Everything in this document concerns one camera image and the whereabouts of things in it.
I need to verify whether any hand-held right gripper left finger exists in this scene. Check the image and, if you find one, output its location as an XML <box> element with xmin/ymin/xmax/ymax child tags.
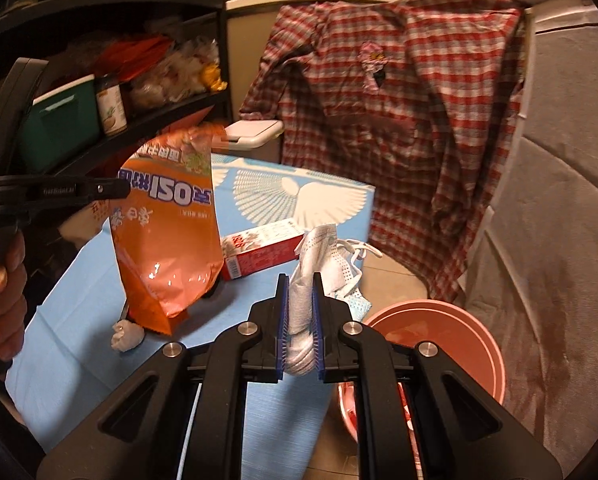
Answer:
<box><xmin>36</xmin><ymin>274</ymin><xmax>287</xmax><ymax>480</ymax></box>

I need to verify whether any clear bag of garlic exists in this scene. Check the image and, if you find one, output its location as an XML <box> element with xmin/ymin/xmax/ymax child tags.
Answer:
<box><xmin>129</xmin><ymin>40</ymin><xmax>220</xmax><ymax>111</ymax></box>

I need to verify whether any red bag on shelf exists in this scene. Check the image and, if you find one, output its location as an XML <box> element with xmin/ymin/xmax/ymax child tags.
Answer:
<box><xmin>92</xmin><ymin>35</ymin><xmax>172</xmax><ymax>82</ymax></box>

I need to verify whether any grey fabric sofa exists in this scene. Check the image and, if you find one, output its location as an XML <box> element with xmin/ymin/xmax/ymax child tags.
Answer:
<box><xmin>461</xmin><ymin>0</ymin><xmax>598</xmax><ymax>476</ymax></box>

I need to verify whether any pink plastic bucket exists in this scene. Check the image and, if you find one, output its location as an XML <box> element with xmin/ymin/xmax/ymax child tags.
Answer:
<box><xmin>335</xmin><ymin>299</ymin><xmax>506</xmax><ymax>443</ymax></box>

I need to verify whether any person's left hand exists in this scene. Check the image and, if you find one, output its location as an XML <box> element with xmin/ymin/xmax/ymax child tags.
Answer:
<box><xmin>0</xmin><ymin>232</ymin><xmax>28</xmax><ymax>376</ymax></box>

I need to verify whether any red white milk carton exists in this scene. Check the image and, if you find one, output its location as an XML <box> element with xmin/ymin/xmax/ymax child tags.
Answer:
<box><xmin>220</xmin><ymin>219</ymin><xmax>307</xmax><ymax>282</ymax></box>

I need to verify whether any yellow packet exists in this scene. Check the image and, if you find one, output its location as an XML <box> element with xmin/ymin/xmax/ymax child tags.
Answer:
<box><xmin>201</xmin><ymin>62</ymin><xmax>228</xmax><ymax>92</ymax></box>

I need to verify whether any blue wing print table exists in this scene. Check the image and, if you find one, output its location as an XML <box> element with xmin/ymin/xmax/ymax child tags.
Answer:
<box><xmin>4</xmin><ymin>152</ymin><xmax>377</xmax><ymax>480</ymax></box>

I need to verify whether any glass spice jar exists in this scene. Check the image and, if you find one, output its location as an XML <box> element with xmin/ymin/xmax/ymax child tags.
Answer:
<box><xmin>95</xmin><ymin>74</ymin><xmax>128</xmax><ymax>137</ymax></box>

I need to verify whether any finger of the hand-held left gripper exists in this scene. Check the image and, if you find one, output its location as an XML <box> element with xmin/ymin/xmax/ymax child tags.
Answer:
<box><xmin>76</xmin><ymin>176</ymin><xmax>131</xmax><ymax>207</ymax></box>

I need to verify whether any orange snack bag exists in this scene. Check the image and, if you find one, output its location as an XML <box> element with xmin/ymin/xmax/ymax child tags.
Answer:
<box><xmin>108</xmin><ymin>122</ymin><xmax>227</xmax><ymax>336</ymax></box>

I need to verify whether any white tissue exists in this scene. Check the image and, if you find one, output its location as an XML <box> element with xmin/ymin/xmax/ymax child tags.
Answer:
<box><xmin>110</xmin><ymin>319</ymin><xmax>146</xmax><ymax>353</ymax></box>

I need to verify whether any white lidded bin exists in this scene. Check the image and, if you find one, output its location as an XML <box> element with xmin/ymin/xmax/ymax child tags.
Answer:
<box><xmin>225</xmin><ymin>119</ymin><xmax>285</xmax><ymax>166</ymax></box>

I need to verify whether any white face mask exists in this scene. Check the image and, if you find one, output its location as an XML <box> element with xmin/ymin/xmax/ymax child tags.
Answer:
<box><xmin>285</xmin><ymin>224</ymin><xmax>381</xmax><ymax>377</ymax></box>

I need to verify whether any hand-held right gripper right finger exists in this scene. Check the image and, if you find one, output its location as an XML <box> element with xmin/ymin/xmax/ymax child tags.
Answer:
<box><xmin>311</xmin><ymin>272</ymin><xmax>562</xmax><ymax>480</ymax></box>

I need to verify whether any black shelf rack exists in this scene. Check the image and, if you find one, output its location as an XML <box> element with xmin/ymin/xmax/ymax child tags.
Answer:
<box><xmin>0</xmin><ymin>0</ymin><xmax>230</xmax><ymax>281</ymax></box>

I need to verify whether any red plaid shirt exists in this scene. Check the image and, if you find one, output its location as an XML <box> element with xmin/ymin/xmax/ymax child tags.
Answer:
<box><xmin>239</xmin><ymin>0</ymin><xmax>527</xmax><ymax>303</ymax></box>

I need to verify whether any green storage box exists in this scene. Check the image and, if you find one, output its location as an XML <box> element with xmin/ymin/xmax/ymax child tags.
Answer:
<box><xmin>19</xmin><ymin>79</ymin><xmax>102</xmax><ymax>171</ymax></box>

